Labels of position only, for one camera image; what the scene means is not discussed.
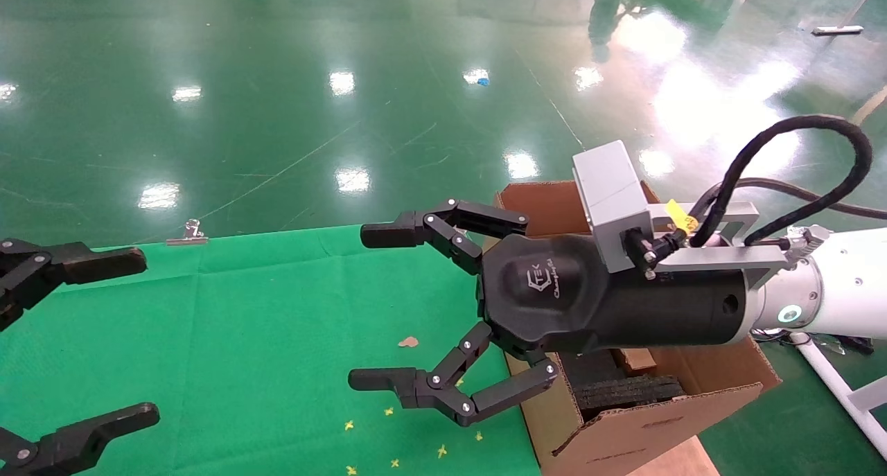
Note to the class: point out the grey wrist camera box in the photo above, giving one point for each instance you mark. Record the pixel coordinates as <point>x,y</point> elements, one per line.
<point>610,199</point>

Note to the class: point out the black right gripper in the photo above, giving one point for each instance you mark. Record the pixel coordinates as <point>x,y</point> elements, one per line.
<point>589,310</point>

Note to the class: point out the large green table cloth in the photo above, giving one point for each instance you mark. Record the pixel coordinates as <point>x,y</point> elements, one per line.
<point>242,337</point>

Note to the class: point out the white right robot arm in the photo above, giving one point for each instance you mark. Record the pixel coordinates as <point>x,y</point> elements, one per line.
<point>845,289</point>

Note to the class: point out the white pipe frame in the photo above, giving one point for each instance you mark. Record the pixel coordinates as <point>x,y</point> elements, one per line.
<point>842,389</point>

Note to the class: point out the black perforated plastic tray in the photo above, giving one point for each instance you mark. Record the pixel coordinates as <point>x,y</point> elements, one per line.
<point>859,346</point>

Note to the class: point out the large open cardboard carton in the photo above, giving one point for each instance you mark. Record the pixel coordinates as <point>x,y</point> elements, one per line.
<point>624,441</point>

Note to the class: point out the small brown cardboard box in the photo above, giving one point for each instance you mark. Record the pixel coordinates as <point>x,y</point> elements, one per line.
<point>634,358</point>

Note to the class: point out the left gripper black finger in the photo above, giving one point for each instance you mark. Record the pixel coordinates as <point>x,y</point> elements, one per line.
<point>83,434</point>
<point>90,262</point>

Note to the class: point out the silver metal binder clip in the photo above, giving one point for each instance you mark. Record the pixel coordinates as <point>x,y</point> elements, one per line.
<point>187,235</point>

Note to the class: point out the black layered foam block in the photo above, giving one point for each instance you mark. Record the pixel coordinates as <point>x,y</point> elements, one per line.
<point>624,393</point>

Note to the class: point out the brown cardboard platform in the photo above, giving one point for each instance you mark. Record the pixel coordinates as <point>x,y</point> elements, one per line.
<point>669,462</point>

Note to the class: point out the tan cardboard chip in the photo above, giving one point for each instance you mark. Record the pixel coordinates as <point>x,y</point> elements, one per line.
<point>409,341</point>

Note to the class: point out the silver camera mounting bracket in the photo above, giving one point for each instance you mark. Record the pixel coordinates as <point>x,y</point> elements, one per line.
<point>727,256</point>

